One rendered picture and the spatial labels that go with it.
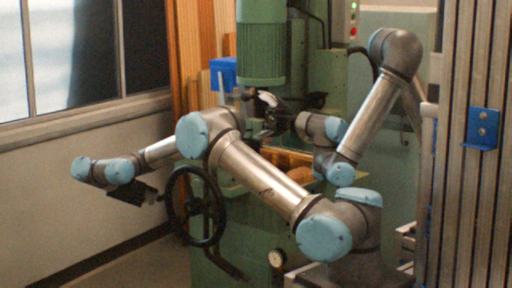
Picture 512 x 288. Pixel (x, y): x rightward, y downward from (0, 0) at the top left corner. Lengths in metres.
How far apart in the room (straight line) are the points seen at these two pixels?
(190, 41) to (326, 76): 1.55
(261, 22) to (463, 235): 1.03
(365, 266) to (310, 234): 0.21
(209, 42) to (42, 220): 1.44
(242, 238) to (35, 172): 1.31
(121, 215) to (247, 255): 1.54
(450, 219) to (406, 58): 0.48
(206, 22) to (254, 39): 1.73
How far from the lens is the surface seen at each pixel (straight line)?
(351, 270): 1.69
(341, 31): 2.51
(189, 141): 1.69
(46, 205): 3.45
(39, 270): 3.52
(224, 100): 3.23
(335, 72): 2.44
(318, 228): 1.53
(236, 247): 2.44
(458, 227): 1.69
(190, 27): 3.86
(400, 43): 1.92
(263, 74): 2.33
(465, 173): 1.65
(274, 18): 2.32
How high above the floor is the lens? 1.57
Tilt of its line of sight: 14 degrees down
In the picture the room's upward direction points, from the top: straight up
